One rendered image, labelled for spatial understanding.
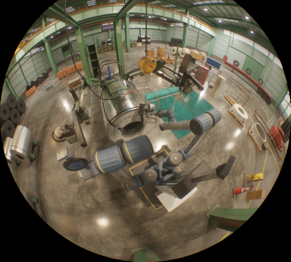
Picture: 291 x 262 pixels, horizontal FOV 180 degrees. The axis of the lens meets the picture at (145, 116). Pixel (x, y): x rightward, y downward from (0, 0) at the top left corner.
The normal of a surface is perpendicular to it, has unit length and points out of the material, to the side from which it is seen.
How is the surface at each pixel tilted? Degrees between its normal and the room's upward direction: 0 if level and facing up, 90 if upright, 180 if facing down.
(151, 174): 0
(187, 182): 0
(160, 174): 0
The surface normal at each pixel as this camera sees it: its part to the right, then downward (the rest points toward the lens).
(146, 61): 0.43, 0.68
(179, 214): 0.00, -0.65
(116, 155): 0.10, -0.48
